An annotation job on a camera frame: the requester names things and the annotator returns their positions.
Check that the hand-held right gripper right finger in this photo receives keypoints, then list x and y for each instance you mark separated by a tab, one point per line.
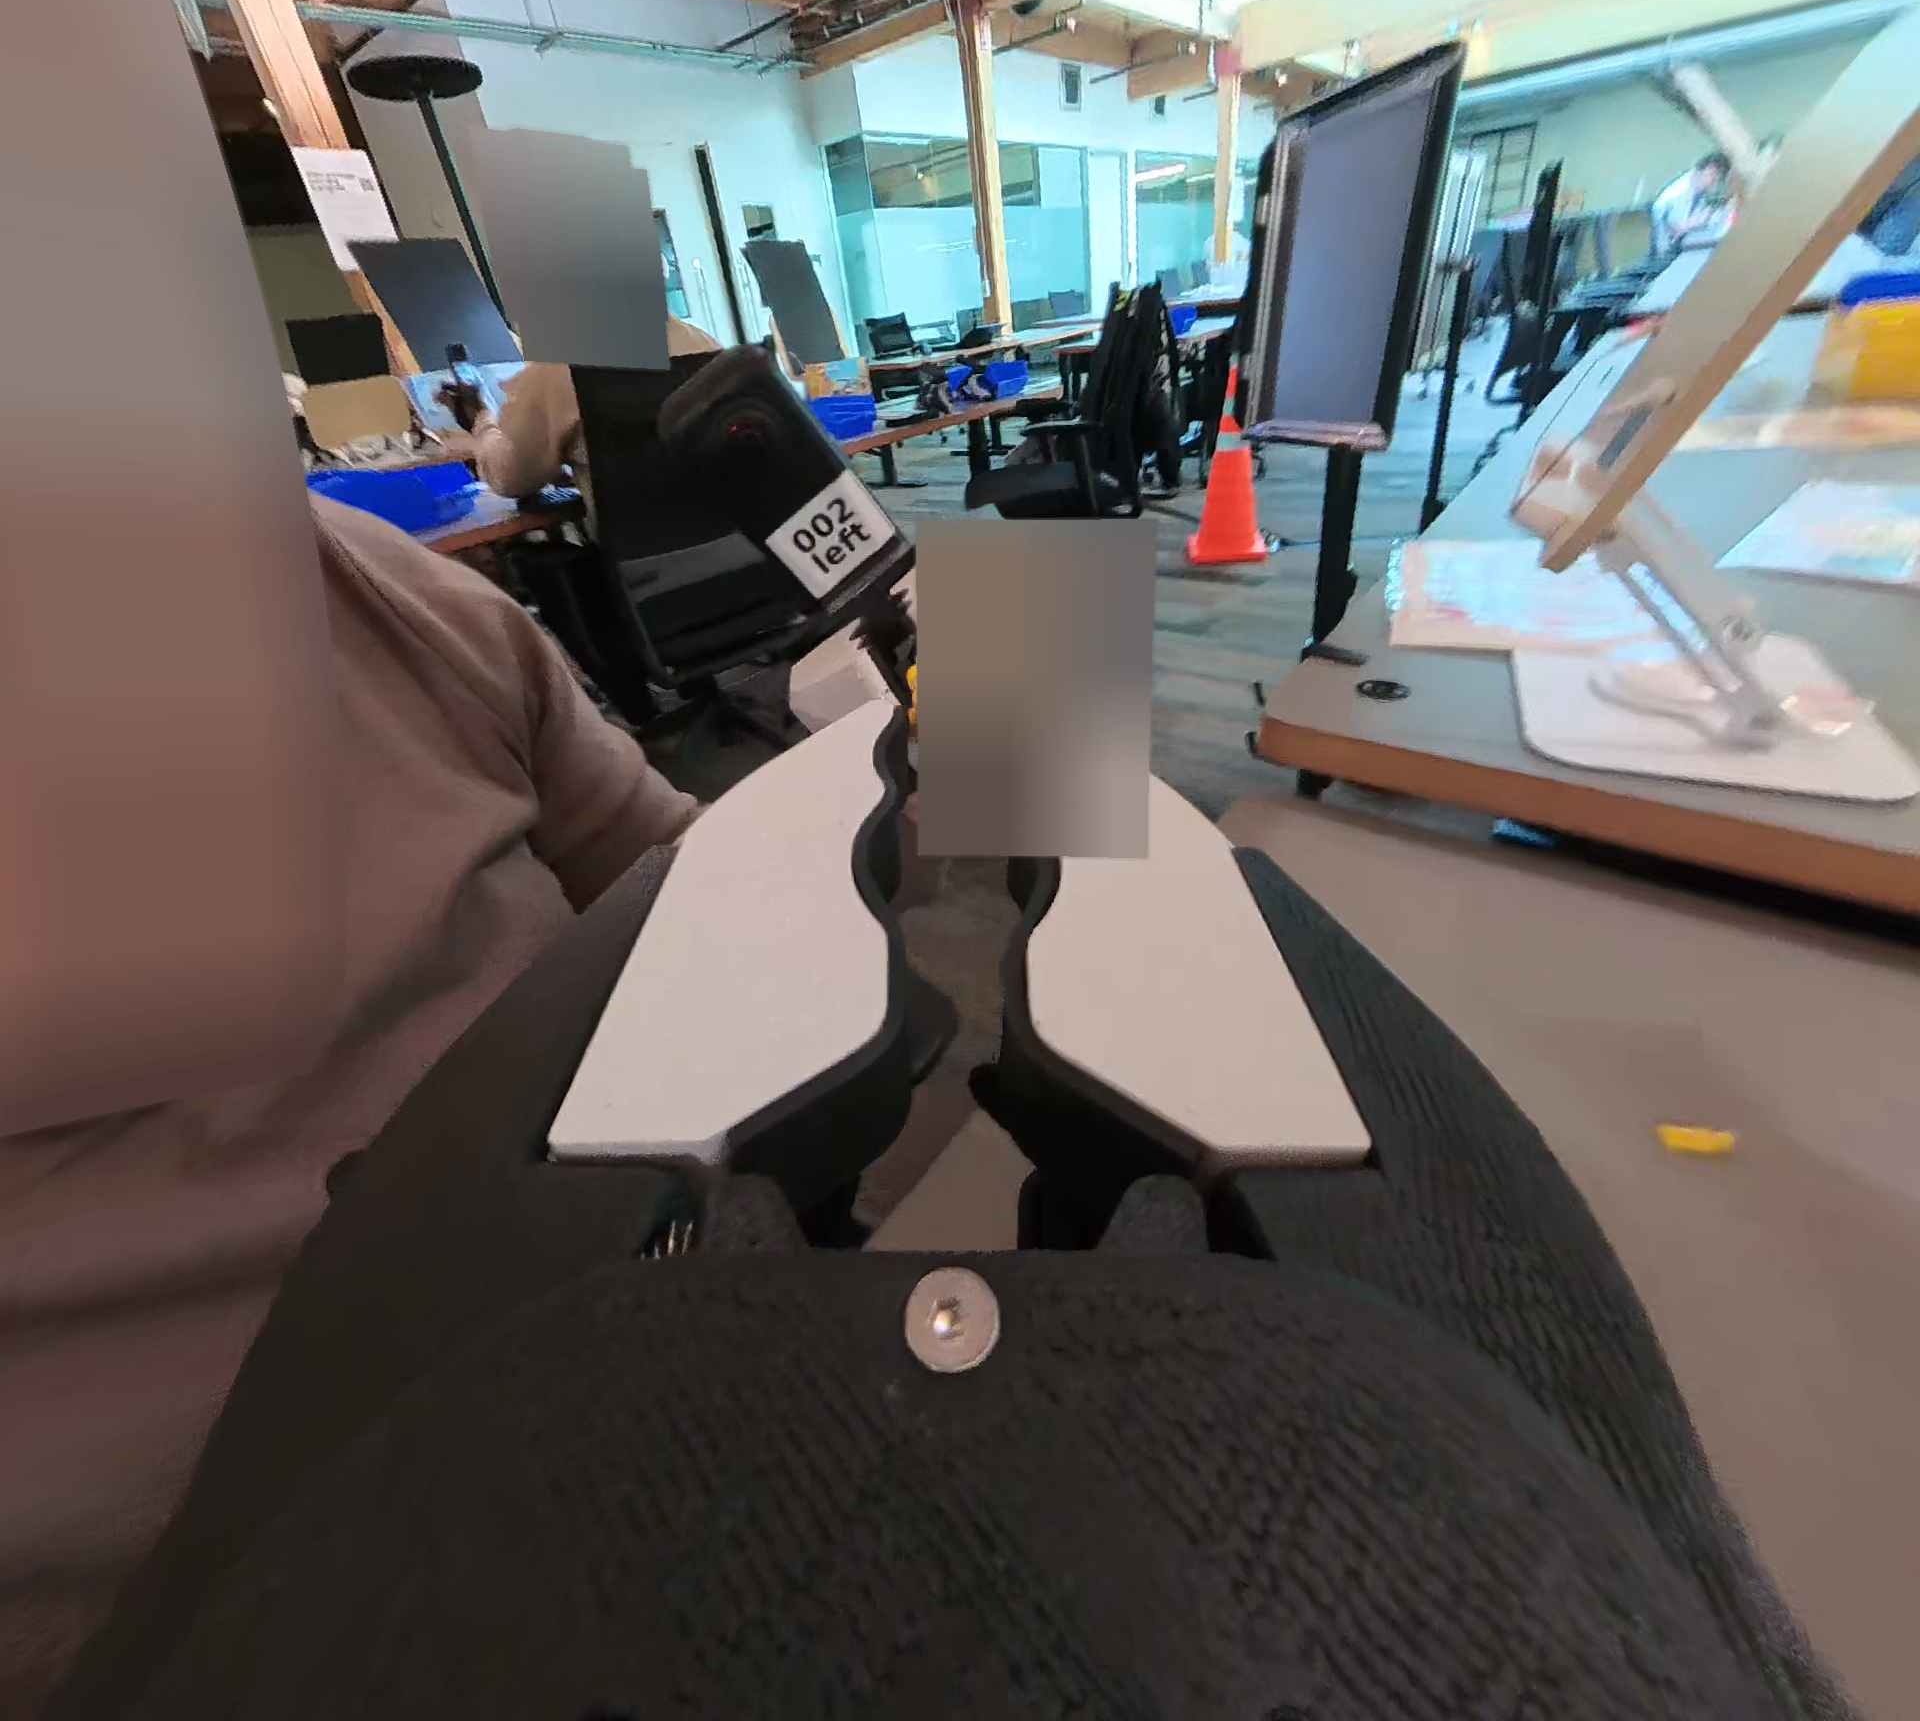
1201	1017

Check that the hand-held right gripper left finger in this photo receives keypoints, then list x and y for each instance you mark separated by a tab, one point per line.
721	988

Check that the black floor lamp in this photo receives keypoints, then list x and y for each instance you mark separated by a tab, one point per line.
429	78

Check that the yellow toy brick with pin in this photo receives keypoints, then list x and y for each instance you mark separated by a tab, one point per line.
1694	1139

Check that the colourful cardboard box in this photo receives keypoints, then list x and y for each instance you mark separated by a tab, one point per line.
837	379

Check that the printed paper sheet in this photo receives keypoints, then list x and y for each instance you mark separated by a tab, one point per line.
1501	596

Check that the black flat panel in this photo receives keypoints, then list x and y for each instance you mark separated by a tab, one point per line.
793	296
435	305

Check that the long wooden table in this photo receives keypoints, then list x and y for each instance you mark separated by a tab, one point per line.
900	430

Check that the orange traffic cone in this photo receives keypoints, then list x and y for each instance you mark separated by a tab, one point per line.
1230	490

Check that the person's left forearm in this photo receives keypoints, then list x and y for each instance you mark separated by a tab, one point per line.
495	731

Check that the black monitor on stand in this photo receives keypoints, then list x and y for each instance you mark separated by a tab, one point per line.
1351	251

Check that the yellow storage bin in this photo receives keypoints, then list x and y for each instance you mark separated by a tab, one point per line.
1875	357

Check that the blue storage bin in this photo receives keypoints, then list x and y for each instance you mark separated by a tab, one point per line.
991	379
399	494
843	416
1883	288

